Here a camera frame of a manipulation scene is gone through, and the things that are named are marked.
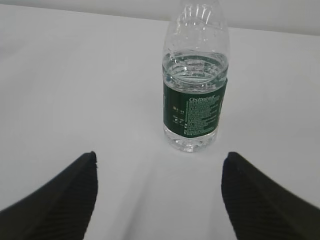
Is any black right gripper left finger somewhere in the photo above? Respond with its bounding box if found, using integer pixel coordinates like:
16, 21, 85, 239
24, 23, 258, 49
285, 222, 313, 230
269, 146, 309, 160
0, 151, 98, 240

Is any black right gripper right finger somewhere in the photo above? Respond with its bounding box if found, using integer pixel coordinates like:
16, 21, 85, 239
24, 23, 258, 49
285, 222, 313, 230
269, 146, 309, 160
221, 152, 320, 240

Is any clear water bottle green label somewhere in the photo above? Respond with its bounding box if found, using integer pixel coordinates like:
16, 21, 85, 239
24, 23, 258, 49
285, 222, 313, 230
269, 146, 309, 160
162, 0, 230, 153

